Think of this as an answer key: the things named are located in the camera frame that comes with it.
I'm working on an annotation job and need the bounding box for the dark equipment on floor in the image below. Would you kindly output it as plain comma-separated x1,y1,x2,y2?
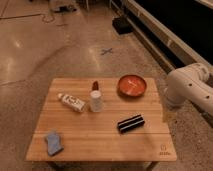
49,0,76,12

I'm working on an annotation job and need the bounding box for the black box on floor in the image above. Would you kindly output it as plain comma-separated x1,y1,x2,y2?
112,17,132,35

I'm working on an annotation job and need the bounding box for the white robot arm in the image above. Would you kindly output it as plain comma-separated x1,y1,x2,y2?
165,63,213,115

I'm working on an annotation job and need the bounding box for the wooden folding table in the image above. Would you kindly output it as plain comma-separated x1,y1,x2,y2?
26,78,177,162

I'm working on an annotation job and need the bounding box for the cable on floor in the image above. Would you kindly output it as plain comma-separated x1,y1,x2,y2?
0,8,57,24

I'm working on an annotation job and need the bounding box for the white cylindrical cup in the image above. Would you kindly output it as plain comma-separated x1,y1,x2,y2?
90,90,102,112

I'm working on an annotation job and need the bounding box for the white tube bottle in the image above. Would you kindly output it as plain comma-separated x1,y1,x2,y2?
58,93,86,112

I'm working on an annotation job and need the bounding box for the dark red small object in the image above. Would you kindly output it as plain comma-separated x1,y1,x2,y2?
92,81,99,91

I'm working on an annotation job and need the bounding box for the orange round bowl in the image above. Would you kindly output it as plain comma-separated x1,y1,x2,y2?
117,74,147,97

